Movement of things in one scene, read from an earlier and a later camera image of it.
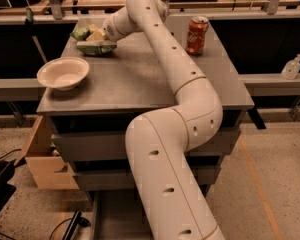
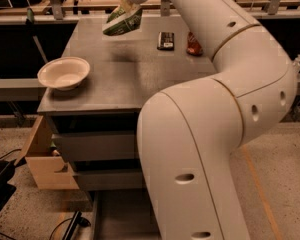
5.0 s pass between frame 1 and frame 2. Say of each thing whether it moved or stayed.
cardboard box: stayed
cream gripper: moved
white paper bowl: stayed
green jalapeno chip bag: moved
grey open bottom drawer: stayed
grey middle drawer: stayed
